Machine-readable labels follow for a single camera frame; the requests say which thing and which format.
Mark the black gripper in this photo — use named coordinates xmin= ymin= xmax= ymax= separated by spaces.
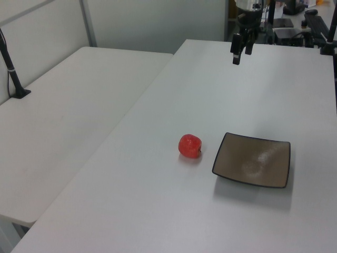
xmin=231 ymin=7 xmax=263 ymax=65

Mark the red apple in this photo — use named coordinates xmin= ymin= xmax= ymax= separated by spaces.
xmin=178 ymin=133 xmax=203 ymax=159

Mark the square brown ceramic plate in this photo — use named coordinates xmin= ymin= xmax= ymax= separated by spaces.
xmin=212 ymin=132 xmax=292 ymax=189

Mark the thin black upright pole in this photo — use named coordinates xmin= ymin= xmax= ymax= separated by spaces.
xmin=267 ymin=0 xmax=276 ymax=45

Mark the flat black device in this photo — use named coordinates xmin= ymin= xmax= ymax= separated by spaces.
xmin=273 ymin=18 xmax=294 ymax=28

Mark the black equipment box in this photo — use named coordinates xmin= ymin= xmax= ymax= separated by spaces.
xmin=273 ymin=27 xmax=314 ymax=48

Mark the black computer keyboard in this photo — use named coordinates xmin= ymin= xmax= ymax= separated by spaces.
xmin=304 ymin=14 xmax=333 ymax=41

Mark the black camera stand pole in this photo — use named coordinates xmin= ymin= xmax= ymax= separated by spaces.
xmin=0 ymin=27 xmax=32 ymax=100

